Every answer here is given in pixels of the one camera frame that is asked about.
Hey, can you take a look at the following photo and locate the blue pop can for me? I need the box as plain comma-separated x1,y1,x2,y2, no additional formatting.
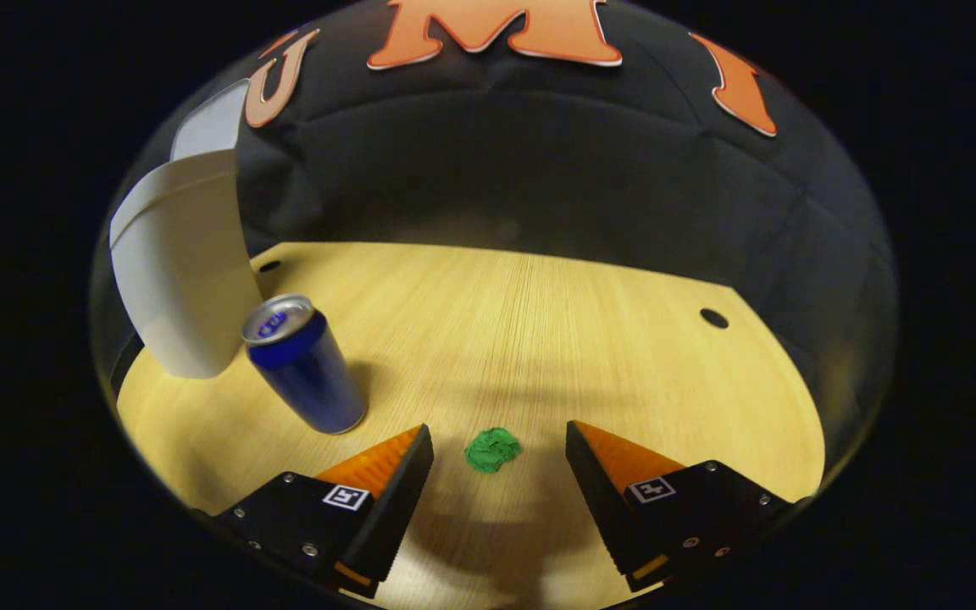
241,293,369,435

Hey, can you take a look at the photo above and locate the green paper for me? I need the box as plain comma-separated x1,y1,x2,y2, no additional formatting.
464,427,524,474

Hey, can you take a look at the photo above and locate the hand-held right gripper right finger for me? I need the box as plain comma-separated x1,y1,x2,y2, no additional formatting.
564,419,796,596

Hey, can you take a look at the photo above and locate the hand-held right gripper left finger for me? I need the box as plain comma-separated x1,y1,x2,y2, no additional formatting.
211,424,436,600

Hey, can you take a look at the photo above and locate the white desktop garbage bin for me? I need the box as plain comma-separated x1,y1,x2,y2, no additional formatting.
108,80,265,380

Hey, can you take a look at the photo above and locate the wooden desktop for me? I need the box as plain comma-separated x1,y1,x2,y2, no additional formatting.
115,241,828,610

